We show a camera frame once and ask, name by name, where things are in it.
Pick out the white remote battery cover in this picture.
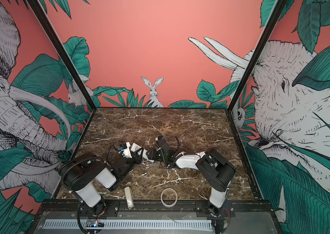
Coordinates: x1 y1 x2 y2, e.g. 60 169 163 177
124 186 134 209

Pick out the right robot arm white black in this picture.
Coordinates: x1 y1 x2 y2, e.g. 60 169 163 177
146 148 236 215

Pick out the black front mounting rail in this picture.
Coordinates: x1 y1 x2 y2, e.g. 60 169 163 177
36 199 275 219

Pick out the white ventilation grille strip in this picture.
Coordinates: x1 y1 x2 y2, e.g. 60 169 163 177
42 219 214 231

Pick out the black corrugated cable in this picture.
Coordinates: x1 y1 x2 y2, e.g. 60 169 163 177
105 144 122 167

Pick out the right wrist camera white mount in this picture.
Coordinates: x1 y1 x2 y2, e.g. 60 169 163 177
155 136 171 151

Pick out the black frame post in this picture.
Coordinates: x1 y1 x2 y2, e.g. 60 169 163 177
227 0 288 112
27 0 97 112

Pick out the right black frame post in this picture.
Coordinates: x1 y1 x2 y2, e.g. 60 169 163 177
227 0 288 112

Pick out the tape roll ring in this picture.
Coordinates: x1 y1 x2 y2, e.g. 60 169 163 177
160 188 179 208

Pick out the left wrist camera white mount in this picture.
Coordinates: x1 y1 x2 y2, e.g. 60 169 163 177
118 142 132 159

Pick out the small circuit board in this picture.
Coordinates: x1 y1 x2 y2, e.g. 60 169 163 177
86 219 105 229

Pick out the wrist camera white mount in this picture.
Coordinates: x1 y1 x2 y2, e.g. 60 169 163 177
155 136 171 151
118 142 132 159

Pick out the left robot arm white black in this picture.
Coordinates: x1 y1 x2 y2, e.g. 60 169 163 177
59 148 144 216

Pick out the left black frame post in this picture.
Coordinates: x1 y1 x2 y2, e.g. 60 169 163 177
27 0 97 112

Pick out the white remote control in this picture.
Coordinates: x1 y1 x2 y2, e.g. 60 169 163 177
130 143 154 163

